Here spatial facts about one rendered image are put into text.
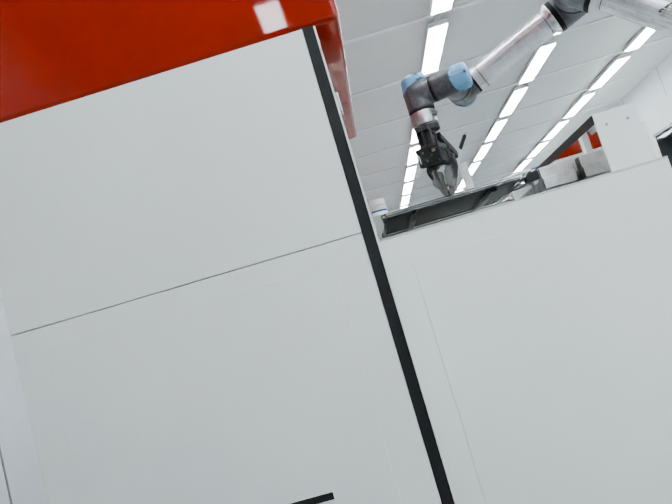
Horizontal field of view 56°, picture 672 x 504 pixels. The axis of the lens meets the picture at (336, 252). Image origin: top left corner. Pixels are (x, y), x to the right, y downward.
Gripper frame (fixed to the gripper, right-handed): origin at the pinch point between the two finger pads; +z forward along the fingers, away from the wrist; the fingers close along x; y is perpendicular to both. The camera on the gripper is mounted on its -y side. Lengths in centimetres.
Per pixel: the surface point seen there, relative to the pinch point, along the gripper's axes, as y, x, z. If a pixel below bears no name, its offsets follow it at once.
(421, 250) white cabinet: 48, 8, 17
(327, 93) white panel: 71, 10, -14
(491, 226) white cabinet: 40.8, 21.7, 16.1
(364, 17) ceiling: -235, -110, -181
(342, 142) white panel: 71, 10, -5
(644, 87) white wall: -798, 11, -171
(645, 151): 17, 51, 9
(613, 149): 20, 46, 7
